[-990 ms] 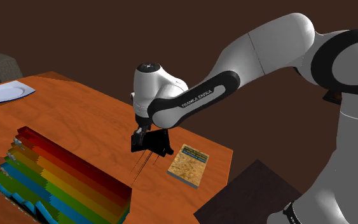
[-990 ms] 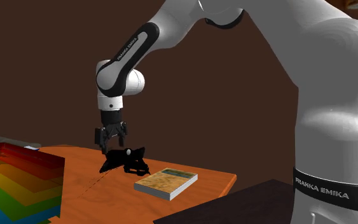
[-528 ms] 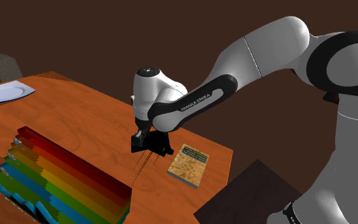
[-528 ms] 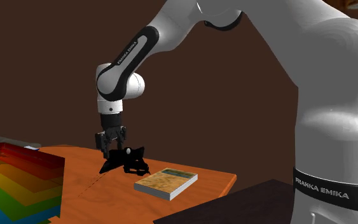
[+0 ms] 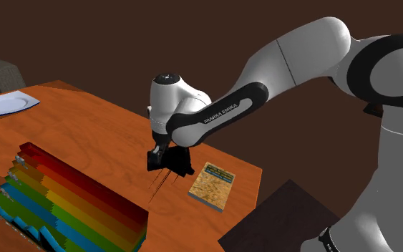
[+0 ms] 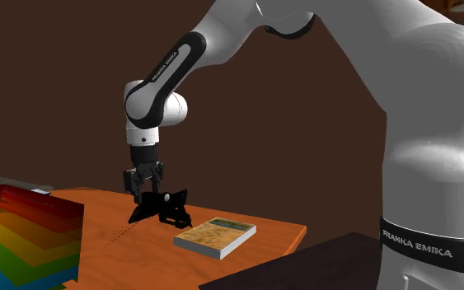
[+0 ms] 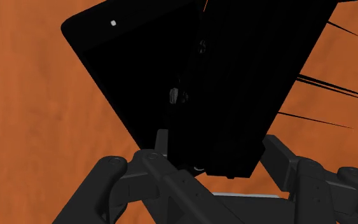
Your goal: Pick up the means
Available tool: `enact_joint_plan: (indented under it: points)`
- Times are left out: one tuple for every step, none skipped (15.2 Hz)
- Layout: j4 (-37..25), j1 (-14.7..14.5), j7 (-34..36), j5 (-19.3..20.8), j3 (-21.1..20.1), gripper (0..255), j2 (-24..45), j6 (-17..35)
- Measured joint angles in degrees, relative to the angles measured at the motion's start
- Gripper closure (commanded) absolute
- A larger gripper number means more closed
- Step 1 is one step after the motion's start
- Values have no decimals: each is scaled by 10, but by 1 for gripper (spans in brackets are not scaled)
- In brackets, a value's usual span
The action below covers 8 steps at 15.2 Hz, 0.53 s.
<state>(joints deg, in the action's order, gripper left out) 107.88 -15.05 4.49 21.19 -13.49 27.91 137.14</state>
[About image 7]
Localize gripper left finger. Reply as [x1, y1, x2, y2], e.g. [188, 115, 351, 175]
[52, 129, 245, 224]

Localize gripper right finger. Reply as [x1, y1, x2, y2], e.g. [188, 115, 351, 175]
[260, 134, 358, 224]

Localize black flat rectangular box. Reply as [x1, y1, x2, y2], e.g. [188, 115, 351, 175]
[167, 0, 339, 179]

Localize black tablet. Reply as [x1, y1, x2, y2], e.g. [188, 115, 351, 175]
[60, 0, 205, 150]

